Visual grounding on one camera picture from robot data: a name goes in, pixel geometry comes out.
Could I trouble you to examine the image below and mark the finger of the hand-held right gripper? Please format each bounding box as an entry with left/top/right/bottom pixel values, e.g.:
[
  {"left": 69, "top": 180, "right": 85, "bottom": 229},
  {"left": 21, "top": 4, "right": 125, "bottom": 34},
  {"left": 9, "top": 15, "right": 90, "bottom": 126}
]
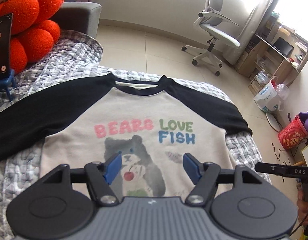
[{"left": 255, "top": 162, "right": 285, "bottom": 175}]

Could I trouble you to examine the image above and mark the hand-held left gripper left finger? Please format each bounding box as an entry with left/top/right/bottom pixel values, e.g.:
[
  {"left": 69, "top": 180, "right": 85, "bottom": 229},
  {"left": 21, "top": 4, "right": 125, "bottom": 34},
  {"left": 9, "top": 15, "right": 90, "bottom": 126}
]
[{"left": 38, "top": 152, "right": 123, "bottom": 207}]

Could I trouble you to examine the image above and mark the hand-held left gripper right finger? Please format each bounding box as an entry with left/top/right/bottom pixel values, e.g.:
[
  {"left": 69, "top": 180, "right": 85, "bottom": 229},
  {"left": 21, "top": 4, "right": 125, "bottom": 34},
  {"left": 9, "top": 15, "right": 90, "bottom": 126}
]
[{"left": 182, "top": 152, "right": 269, "bottom": 207}]

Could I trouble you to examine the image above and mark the beige and black sweatshirt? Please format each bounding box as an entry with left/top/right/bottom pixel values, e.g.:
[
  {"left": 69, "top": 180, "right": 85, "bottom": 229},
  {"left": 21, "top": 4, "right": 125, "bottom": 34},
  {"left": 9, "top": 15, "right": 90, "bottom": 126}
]
[{"left": 0, "top": 71, "right": 253, "bottom": 198}]

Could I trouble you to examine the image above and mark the person's right hand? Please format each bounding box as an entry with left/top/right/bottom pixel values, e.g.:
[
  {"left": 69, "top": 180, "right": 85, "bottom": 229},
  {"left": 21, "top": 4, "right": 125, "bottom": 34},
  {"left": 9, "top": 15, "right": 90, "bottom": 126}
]
[{"left": 296, "top": 184, "right": 308, "bottom": 224}]

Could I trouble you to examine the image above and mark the red printed bucket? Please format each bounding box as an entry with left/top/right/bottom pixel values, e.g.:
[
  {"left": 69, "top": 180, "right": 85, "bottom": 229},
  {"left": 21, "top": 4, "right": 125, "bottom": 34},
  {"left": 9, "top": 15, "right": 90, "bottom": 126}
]
[{"left": 278, "top": 114, "right": 308, "bottom": 151}]

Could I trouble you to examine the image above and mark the white round board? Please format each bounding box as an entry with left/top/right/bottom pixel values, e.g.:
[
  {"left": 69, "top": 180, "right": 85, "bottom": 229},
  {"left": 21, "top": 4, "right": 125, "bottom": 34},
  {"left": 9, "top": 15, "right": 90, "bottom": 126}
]
[{"left": 265, "top": 112, "right": 282, "bottom": 132}]

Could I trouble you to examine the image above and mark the white paper shopping bag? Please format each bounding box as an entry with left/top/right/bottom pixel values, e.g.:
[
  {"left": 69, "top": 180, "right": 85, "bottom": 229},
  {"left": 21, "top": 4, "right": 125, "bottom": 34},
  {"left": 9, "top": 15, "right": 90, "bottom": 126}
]
[{"left": 254, "top": 76, "right": 285, "bottom": 113}]

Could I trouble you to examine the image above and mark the clear plastic bag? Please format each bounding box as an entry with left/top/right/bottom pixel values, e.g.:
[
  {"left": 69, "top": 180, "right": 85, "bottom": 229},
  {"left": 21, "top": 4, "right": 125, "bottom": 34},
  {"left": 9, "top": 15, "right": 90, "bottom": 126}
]
[{"left": 274, "top": 84, "right": 290, "bottom": 100}]

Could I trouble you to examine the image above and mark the wooden desk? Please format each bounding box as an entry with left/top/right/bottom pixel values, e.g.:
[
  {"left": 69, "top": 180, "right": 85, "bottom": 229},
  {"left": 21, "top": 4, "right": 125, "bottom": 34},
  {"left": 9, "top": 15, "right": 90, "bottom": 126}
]
[{"left": 234, "top": 12, "right": 308, "bottom": 90}]

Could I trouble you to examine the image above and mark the grey patterned quilt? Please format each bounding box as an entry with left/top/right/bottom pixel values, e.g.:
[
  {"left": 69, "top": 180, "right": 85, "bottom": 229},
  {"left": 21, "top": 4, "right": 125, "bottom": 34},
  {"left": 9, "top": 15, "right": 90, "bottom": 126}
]
[{"left": 0, "top": 29, "right": 272, "bottom": 240}]

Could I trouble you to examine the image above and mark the black monitor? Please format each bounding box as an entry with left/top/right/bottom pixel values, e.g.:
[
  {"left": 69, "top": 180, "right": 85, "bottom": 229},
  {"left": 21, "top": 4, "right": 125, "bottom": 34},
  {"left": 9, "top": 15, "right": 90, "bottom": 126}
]
[{"left": 272, "top": 37, "right": 294, "bottom": 57}]

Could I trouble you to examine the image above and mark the grey office chair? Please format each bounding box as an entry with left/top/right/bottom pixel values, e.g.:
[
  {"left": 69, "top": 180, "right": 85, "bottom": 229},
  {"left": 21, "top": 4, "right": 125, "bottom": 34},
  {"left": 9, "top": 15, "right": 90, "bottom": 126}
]
[{"left": 181, "top": 0, "right": 240, "bottom": 77}]

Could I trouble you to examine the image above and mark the beige curtain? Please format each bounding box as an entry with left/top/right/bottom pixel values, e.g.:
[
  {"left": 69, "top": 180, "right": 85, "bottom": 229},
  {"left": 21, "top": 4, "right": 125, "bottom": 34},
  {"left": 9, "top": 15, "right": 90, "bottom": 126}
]
[{"left": 227, "top": 0, "right": 290, "bottom": 65}]

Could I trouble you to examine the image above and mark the grey sofa armrest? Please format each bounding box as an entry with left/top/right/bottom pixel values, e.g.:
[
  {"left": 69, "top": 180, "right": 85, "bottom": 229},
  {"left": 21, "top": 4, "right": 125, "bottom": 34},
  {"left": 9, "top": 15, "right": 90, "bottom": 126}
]
[{"left": 50, "top": 2, "right": 102, "bottom": 40}]

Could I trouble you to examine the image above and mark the black smartphone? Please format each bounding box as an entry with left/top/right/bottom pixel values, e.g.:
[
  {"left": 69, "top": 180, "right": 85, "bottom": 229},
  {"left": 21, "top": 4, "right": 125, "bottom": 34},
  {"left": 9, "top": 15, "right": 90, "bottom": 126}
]
[{"left": 0, "top": 12, "right": 14, "bottom": 82}]

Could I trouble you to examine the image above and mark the orange plush cushion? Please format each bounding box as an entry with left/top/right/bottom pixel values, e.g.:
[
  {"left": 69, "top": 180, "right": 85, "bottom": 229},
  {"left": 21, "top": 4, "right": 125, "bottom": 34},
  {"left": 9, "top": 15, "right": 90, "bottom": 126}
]
[{"left": 0, "top": 0, "right": 66, "bottom": 74}]

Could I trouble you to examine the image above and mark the black floor cable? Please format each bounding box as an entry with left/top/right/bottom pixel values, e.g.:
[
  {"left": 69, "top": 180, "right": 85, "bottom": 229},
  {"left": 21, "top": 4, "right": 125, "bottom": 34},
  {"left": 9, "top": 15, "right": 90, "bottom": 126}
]
[{"left": 272, "top": 142, "right": 294, "bottom": 165}]

